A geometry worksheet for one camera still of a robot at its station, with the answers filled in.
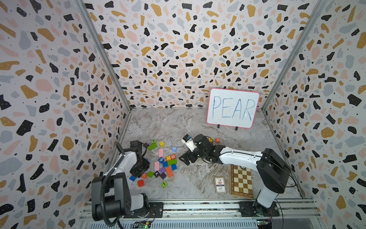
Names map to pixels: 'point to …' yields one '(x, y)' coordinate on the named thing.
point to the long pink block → (157, 166)
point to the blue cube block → (174, 167)
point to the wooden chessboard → (241, 182)
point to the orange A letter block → (217, 140)
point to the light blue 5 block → (174, 149)
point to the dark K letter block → (157, 174)
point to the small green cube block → (150, 174)
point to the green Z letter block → (153, 140)
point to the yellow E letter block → (210, 140)
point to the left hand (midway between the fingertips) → (146, 169)
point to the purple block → (162, 170)
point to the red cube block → (141, 183)
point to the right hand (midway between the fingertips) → (185, 153)
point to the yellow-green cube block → (162, 144)
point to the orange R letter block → (144, 175)
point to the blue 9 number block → (161, 160)
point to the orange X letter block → (168, 158)
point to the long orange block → (169, 171)
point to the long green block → (174, 161)
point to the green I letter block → (164, 184)
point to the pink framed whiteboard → (232, 108)
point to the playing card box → (220, 185)
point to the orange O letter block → (173, 157)
